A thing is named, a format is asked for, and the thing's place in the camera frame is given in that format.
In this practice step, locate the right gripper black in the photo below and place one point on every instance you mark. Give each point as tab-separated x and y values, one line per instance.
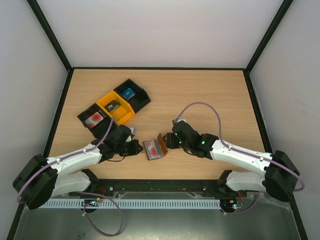
170	140

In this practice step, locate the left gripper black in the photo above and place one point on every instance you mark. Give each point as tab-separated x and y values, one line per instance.
134	151

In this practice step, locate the brown leather card holder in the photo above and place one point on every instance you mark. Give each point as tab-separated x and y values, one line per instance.
159	140

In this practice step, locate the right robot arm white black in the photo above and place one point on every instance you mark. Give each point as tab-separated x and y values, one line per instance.
273	173

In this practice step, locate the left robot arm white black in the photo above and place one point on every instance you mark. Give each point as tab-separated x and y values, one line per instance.
59	166

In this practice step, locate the dark grey card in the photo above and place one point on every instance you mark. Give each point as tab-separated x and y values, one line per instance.
112	105

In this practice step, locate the blue card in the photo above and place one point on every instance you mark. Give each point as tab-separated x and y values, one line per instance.
128	93

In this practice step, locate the yellow plastic bin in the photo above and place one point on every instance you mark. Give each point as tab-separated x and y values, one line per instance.
123	113

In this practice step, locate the black plastic bin far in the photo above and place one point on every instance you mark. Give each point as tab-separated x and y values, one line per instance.
139	100

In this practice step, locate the black plastic bin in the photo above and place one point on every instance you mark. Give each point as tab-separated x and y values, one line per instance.
100	129
139	100

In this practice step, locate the black plastic bin near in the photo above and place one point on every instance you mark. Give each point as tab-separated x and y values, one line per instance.
100	129

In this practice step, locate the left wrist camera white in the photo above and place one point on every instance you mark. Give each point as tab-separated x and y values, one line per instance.
133	132

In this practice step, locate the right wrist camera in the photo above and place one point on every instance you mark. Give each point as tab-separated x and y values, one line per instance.
178	119

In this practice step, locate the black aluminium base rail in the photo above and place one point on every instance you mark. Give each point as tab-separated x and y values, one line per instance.
160	186

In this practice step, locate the light blue slotted cable duct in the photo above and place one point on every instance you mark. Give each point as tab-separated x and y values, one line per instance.
202	204

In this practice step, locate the black frame post left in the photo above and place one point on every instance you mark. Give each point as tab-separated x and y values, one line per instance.
41	18

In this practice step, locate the black frame post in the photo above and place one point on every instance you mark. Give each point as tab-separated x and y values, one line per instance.
277	19
41	18

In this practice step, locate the black frame post right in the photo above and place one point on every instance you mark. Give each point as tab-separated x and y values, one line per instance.
277	19

